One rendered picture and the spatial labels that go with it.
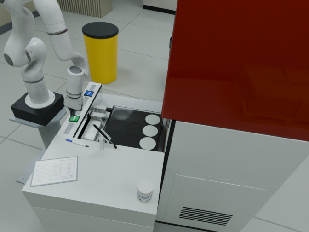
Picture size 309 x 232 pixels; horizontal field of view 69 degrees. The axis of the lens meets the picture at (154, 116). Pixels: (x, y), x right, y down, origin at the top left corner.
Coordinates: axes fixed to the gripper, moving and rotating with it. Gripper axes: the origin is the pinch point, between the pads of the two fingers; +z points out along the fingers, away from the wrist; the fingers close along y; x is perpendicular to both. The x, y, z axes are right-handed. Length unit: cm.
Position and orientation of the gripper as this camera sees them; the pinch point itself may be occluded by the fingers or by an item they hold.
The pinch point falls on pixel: (72, 113)
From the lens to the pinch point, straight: 145.0
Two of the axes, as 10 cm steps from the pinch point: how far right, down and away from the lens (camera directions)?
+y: -9.5, -3.1, -1.0
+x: -1.4, 6.6, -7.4
